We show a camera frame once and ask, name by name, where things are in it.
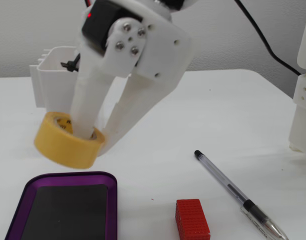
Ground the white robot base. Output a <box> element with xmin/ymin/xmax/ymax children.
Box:
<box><xmin>288</xmin><ymin>73</ymin><xmax>306</xmax><ymax>161</ymax></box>

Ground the red studded block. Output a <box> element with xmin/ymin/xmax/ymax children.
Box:
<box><xmin>174</xmin><ymin>198</ymin><xmax>212</xmax><ymax>238</ymax></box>

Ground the black power cable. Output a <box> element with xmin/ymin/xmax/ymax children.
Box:
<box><xmin>233</xmin><ymin>0</ymin><xmax>303</xmax><ymax>76</ymax></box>

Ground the black cable clip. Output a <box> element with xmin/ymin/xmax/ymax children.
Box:
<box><xmin>60</xmin><ymin>55</ymin><xmax>81</xmax><ymax>74</ymax></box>

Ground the clear black ballpoint pen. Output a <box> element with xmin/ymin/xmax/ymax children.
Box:
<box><xmin>194</xmin><ymin>149</ymin><xmax>289</xmax><ymax>240</ymax></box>

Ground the white plastic box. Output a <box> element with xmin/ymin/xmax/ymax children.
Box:
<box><xmin>29</xmin><ymin>46</ymin><xmax>105</xmax><ymax>118</ymax></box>

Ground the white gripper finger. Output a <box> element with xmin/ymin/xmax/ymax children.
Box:
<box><xmin>69</xmin><ymin>19</ymin><xmax>149</xmax><ymax>139</ymax></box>

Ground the yellow masking tape roll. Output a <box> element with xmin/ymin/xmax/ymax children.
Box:
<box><xmin>33</xmin><ymin>111</ymin><xmax>107</xmax><ymax>170</ymax></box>

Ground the purple metal tray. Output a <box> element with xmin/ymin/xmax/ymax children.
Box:
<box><xmin>4</xmin><ymin>171</ymin><xmax>118</xmax><ymax>240</ymax></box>

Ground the black tray mat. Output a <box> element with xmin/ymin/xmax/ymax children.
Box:
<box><xmin>20</xmin><ymin>184</ymin><xmax>110</xmax><ymax>240</ymax></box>

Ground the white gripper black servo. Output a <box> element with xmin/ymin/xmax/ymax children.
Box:
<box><xmin>81</xmin><ymin>0</ymin><xmax>192</xmax><ymax>158</ymax></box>

